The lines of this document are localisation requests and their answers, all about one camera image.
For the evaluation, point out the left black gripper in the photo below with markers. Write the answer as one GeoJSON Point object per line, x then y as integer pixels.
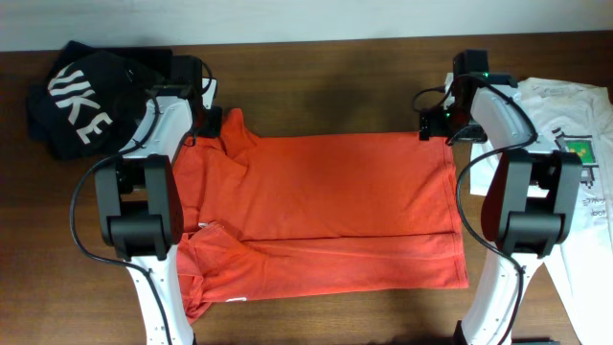
{"type": "Point", "coordinates": [213, 126]}

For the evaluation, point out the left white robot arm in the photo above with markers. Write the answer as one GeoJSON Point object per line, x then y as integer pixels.
{"type": "Point", "coordinates": [137, 196]}

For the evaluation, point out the red orange soccer t-shirt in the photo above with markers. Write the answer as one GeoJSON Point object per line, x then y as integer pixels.
{"type": "Point", "coordinates": [282, 217]}

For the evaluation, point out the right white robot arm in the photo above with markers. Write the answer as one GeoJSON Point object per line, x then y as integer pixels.
{"type": "Point", "coordinates": [529, 206]}

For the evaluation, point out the black folded garment underneath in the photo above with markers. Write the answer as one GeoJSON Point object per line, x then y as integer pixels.
{"type": "Point", "coordinates": [157, 59]}

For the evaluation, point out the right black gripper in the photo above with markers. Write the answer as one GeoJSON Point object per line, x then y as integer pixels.
{"type": "Point", "coordinates": [431, 123]}

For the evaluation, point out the black Nike t-shirt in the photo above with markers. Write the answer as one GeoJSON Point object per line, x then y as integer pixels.
{"type": "Point", "coordinates": [90, 106]}

